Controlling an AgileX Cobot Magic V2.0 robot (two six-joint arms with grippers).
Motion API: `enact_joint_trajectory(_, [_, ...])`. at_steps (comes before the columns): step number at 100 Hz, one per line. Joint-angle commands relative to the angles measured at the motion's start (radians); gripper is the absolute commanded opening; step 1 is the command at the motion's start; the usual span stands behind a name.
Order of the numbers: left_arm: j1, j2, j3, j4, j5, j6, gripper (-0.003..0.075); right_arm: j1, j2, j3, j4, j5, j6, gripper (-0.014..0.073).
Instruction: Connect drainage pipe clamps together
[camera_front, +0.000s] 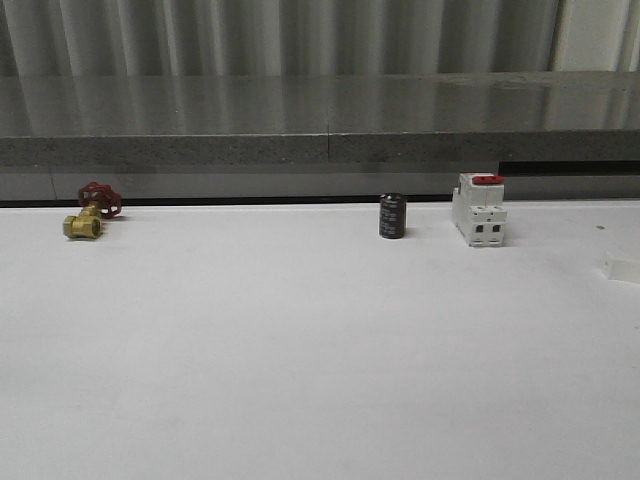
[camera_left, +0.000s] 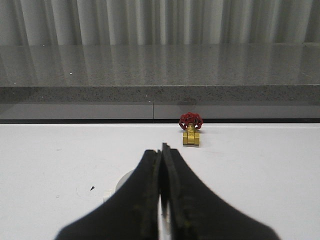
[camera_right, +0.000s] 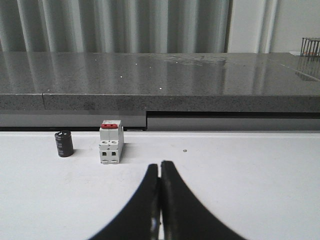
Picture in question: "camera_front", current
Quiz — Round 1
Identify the grey stone shelf ledge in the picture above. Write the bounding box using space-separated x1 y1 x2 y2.
1 72 639 173

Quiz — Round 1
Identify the brass valve red handwheel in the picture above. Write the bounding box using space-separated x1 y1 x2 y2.
63 182 122 239

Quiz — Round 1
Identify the black cylindrical capacitor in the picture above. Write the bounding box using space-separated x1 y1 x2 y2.
379 192 407 239

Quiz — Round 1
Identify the white circuit breaker red switch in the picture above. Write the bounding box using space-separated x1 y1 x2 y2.
452 173 507 247

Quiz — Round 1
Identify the white half-ring pipe clamp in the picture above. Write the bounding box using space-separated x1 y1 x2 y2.
603 251 640 284

